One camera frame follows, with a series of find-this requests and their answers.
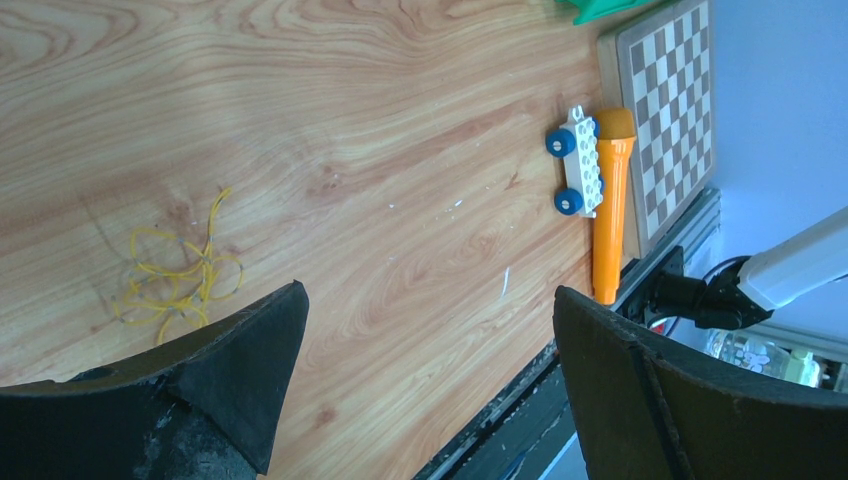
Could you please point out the shelf with toys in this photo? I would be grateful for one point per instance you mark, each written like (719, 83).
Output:
(767, 357)

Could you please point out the green plastic bin organizer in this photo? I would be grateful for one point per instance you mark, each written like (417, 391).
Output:
(584, 12)

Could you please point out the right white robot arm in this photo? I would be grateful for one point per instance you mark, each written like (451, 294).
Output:
(750, 288)

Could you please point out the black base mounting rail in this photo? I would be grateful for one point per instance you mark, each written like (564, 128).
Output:
(528, 425)

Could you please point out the orange toy microphone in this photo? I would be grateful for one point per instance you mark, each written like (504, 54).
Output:
(615, 146)

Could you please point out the white blue toy car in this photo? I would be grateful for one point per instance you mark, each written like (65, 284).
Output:
(574, 143)

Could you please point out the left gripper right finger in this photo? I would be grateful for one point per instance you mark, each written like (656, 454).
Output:
(648, 407)

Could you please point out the wooden chessboard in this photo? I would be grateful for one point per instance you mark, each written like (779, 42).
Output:
(659, 66)

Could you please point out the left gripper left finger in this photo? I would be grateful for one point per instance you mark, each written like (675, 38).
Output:
(203, 406)

